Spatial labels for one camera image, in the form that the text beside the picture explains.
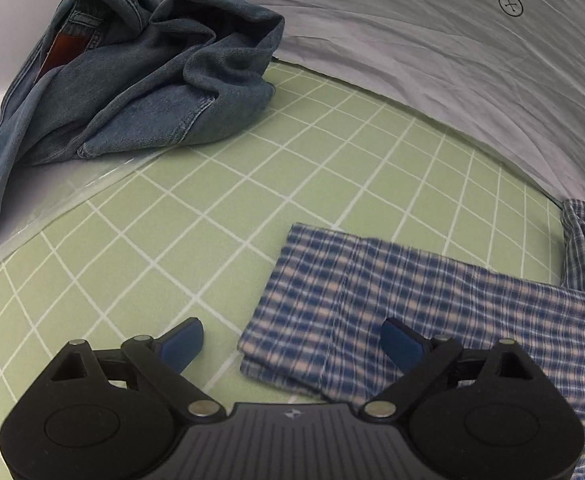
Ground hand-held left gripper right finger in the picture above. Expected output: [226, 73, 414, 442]
[362, 317, 534, 420]

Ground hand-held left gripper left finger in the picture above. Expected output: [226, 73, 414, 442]
[49, 317, 224, 419]

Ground blue plaid shirt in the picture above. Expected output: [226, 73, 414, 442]
[237, 199, 585, 480]

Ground green grid mat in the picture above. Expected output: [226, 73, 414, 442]
[0, 57, 573, 480]

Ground blue denim garment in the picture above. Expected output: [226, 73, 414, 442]
[0, 0, 286, 241]

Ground white printed bed sheet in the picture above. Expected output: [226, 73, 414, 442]
[147, 0, 585, 211]

